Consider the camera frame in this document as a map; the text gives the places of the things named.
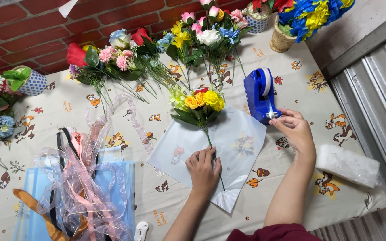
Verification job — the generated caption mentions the pale blue rose red bunch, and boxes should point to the pale blue rose red bunch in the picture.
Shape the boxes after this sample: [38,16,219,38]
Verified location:
[109,27,180,98]

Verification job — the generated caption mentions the cream cartoon print tablecloth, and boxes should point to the cream cartoon print tablecloth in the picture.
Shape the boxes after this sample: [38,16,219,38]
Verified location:
[0,13,386,241]

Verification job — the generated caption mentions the blue dotted pot green leaves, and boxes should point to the blue dotted pot green leaves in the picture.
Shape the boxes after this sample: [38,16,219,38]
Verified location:
[3,65,48,97]

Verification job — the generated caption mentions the beige woven flower pot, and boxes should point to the beige woven flower pot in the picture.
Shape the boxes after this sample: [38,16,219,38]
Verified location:
[269,23,297,53]

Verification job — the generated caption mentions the blue tape dispenser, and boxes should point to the blue tape dispenser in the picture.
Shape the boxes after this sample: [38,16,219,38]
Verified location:
[243,68,282,126]

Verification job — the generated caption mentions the pink satin ribbon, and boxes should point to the pink satin ribbon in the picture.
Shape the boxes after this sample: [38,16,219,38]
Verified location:
[66,132,117,241]

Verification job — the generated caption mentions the person's maroon shirt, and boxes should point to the person's maroon shirt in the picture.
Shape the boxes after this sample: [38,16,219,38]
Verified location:
[227,223,322,241]

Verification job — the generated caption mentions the person's left hand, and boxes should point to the person's left hand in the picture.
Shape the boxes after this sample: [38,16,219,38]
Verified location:
[185,146,222,200]

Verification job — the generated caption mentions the black ribbon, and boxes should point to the black ribbon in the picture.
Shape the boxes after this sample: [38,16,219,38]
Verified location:
[47,127,113,241]

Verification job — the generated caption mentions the blue patterned pot red flowers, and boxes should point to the blue patterned pot red flowers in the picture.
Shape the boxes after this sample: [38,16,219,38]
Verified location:
[244,0,274,34]

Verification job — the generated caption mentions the yellow orange flower bouquet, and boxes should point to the yellow orange flower bouquet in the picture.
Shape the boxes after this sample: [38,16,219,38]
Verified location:
[168,84,226,192]

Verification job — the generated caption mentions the white tape roll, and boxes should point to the white tape roll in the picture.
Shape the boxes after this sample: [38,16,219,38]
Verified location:
[258,67,278,118]

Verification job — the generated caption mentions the white paper scrap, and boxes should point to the white paper scrap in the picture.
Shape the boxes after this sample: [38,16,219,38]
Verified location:
[58,0,79,19]

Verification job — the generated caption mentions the white foam block in plastic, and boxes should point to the white foam block in plastic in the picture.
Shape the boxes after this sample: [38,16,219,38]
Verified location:
[315,144,381,189]

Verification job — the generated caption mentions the stack of light blue sheets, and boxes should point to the stack of light blue sheets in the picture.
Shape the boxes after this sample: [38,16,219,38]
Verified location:
[12,147,136,241]

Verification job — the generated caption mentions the person's right hand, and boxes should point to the person's right hand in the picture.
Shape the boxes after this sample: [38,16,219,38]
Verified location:
[268,108,316,163]

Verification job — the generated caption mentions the translucent white wrapping sheet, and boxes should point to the translucent white wrapping sheet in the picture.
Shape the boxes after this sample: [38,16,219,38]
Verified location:
[147,104,267,214]

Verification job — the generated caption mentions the golden brown ribbon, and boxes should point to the golden brown ribbon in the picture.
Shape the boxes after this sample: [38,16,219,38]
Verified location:
[12,188,90,241]

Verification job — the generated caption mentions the sheer pink ribbon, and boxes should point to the sheer pink ribbon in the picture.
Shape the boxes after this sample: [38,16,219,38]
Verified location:
[33,94,164,241]

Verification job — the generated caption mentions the yellow white pink flower bunch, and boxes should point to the yellow white pink flower bunch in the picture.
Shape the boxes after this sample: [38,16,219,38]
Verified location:
[156,0,254,94]

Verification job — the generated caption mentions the red rose pink carnation bunch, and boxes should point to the red rose pink carnation bunch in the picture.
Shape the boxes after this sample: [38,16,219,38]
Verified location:
[66,42,150,109]

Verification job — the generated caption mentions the small white cutter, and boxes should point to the small white cutter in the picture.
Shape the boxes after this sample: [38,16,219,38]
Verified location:
[134,221,149,241]

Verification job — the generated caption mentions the corrugated metal sheet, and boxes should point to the corrugated metal sheet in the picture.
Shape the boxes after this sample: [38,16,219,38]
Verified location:
[328,30,386,241]

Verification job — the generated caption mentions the blue yellow paper flowers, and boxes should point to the blue yellow paper flowers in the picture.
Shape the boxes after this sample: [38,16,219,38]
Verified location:
[275,0,356,44]

